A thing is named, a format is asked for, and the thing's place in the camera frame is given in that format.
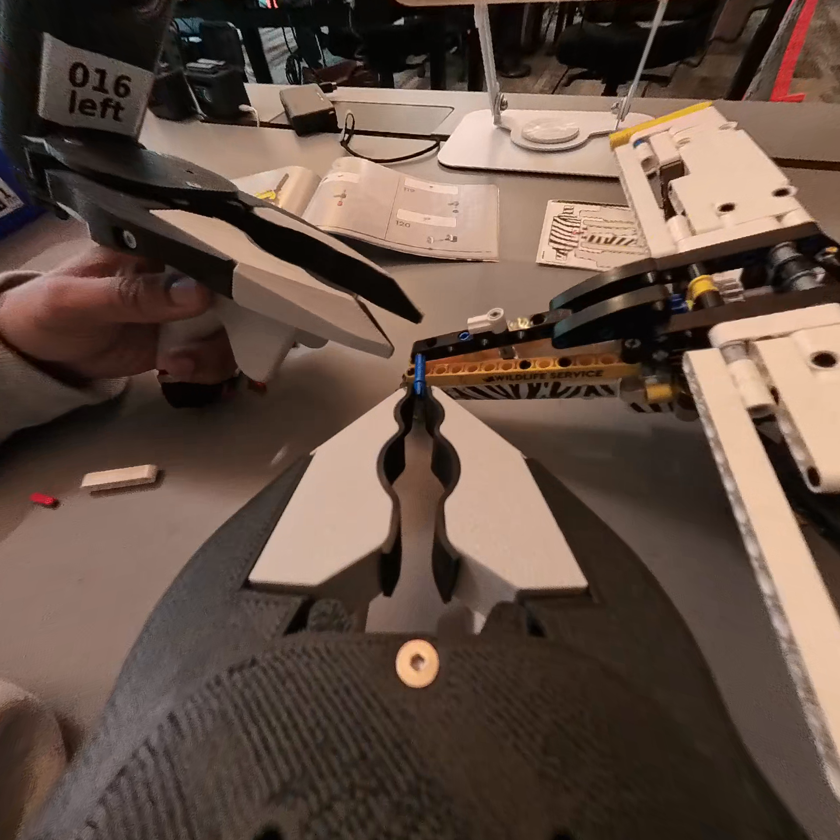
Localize black battery chargers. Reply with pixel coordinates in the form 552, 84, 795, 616
186, 58, 249, 122

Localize open instruction booklet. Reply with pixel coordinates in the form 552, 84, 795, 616
233, 156, 501, 263

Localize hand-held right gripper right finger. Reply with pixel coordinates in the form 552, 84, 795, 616
425, 387, 589, 623

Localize black power adapter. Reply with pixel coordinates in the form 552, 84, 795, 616
280, 84, 340, 136

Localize person's left forearm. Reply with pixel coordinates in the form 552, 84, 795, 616
0, 330, 130, 445

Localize grey closed laptop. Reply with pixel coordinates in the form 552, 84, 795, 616
269, 88, 456, 133

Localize white flat lego beam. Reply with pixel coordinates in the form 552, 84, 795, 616
80, 464, 161, 492

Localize white yellow lego plane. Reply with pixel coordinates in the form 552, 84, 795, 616
402, 100, 840, 749

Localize zebra striped sticker sheet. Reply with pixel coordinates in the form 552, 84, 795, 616
535, 199, 652, 272

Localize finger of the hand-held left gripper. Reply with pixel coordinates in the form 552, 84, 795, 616
150, 207, 398, 361
225, 190, 424, 325

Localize black office chair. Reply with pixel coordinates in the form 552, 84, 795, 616
556, 12, 714, 94

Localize person's left hand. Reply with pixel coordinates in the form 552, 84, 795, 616
0, 251, 242, 389

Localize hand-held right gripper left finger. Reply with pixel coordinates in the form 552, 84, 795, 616
248, 386, 417, 614

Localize person's grey hoodie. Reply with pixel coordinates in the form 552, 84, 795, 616
0, 678, 68, 840

